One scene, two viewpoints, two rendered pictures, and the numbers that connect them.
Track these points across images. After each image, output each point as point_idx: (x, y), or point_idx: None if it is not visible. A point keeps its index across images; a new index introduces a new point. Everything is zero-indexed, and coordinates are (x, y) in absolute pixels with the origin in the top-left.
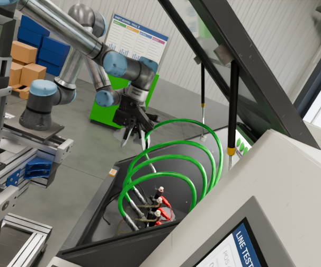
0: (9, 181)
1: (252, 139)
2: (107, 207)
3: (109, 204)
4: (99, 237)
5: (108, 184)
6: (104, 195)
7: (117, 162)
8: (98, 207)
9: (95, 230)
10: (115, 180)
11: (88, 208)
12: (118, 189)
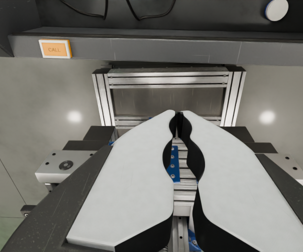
0: (174, 174)
1: None
2: (132, 14)
3: (117, 12)
4: (222, 1)
5: (114, 42)
6: (165, 40)
7: None
8: (216, 38)
9: (206, 17)
10: (34, 26)
11: (231, 58)
12: (49, 7)
